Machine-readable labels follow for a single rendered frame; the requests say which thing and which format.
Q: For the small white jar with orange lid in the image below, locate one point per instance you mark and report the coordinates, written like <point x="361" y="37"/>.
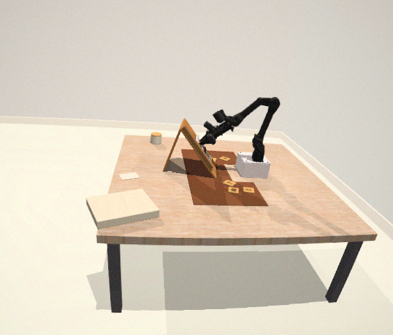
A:
<point x="155" y="138"/>

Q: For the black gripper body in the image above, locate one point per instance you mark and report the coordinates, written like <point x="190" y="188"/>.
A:
<point x="213" y="135"/>

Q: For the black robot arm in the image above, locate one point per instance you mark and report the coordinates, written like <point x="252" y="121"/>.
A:
<point x="231" y="122"/>

